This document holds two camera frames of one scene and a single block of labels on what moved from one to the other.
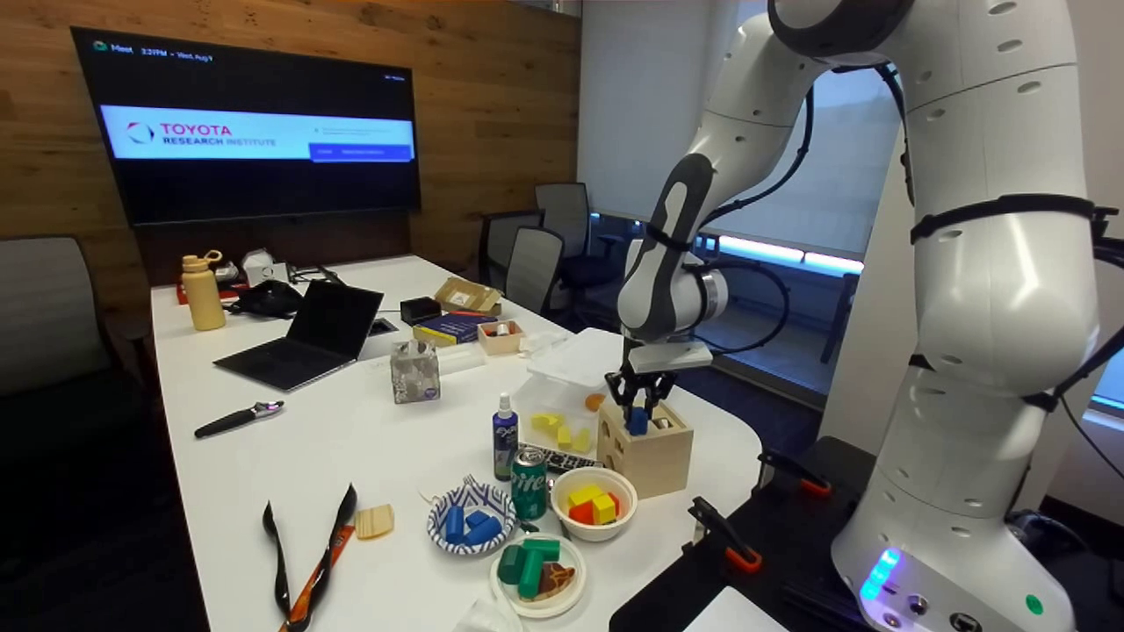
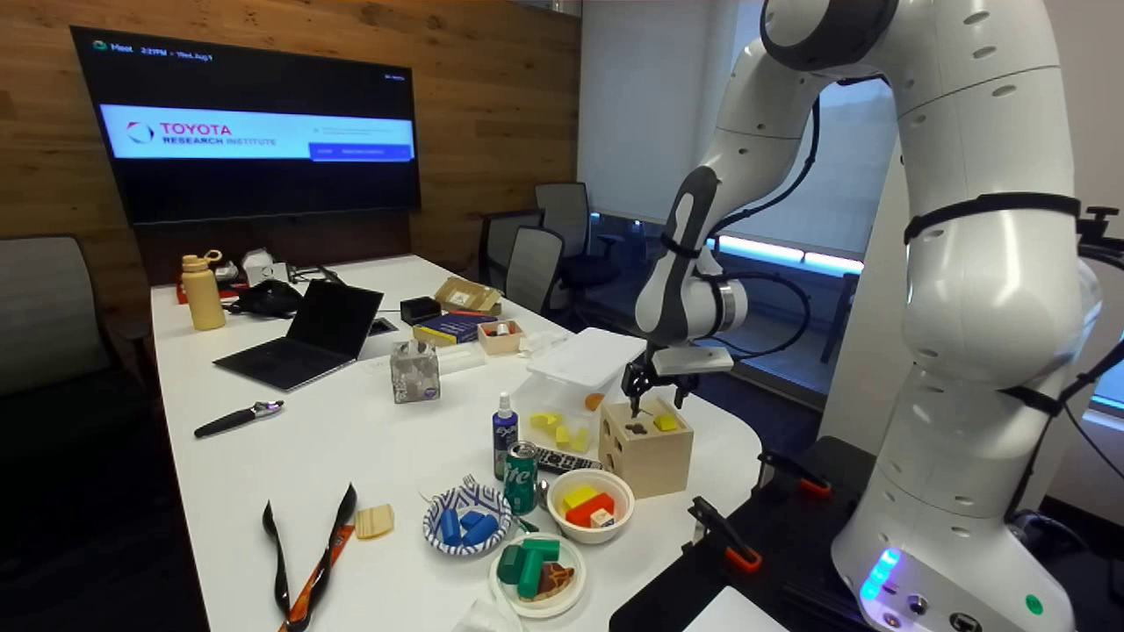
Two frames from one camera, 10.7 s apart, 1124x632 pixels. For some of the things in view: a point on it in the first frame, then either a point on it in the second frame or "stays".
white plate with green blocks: (535, 576) stays
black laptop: (332, 328) stays
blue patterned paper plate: (470, 521) stays
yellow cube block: (606, 506) to (668, 424)
